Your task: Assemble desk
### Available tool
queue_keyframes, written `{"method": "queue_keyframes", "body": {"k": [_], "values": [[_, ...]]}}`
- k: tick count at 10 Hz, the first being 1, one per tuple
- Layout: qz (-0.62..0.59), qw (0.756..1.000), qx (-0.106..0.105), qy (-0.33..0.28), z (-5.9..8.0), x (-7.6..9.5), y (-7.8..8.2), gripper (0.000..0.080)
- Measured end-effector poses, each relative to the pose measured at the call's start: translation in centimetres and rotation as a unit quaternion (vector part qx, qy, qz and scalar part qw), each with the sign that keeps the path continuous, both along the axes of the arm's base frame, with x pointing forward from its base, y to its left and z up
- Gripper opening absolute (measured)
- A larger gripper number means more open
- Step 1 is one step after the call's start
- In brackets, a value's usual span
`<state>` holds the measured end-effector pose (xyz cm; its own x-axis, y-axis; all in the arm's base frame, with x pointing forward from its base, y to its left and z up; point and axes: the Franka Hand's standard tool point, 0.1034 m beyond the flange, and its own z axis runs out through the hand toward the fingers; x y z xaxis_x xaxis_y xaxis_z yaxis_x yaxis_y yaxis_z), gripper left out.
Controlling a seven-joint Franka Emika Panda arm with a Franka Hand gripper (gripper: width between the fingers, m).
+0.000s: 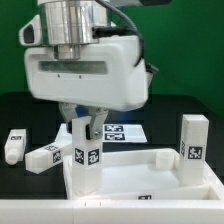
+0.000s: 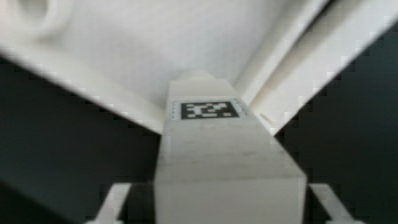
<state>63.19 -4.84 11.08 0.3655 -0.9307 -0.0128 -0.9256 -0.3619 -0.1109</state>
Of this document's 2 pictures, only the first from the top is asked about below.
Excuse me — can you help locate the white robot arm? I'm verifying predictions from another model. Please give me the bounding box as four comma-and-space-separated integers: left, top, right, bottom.
19, 0, 172, 140

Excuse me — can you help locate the white L-shaped obstacle fence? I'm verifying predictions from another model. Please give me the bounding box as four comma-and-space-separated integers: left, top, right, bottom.
0, 161, 224, 224

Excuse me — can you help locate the white desk top tray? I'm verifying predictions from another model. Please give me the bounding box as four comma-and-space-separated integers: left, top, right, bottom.
63, 148, 224, 200

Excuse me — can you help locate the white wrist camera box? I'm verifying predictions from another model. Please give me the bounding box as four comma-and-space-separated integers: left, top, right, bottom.
19, 15, 42, 46

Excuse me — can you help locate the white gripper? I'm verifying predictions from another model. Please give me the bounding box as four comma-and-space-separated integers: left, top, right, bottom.
24, 36, 148, 140

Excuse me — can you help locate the white marker base plate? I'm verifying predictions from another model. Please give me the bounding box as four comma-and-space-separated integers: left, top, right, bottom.
54, 123, 148, 144

